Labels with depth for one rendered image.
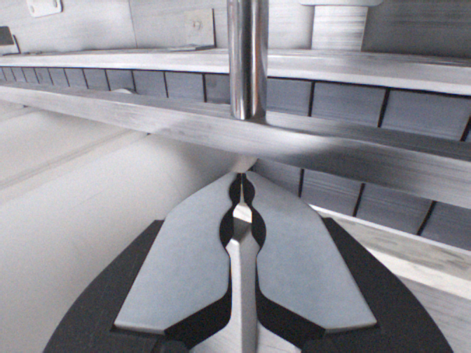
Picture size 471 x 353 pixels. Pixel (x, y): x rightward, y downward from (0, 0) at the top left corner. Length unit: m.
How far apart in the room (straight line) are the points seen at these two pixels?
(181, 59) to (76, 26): 0.22
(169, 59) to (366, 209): 0.17
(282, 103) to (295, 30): 0.06
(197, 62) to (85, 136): 0.10
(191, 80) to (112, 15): 0.16
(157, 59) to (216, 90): 0.06
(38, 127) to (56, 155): 0.02
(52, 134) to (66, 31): 0.24
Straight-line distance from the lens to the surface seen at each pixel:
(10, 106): 0.48
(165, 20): 0.27
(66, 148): 0.20
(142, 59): 0.23
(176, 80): 0.20
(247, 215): 0.17
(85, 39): 0.39
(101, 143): 0.21
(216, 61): 0.18
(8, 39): 0.43
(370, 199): 0.17
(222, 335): 0.44
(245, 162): 0.16
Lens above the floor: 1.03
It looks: 47 degrees down
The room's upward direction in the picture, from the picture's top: 132 degrees counter-clockwise
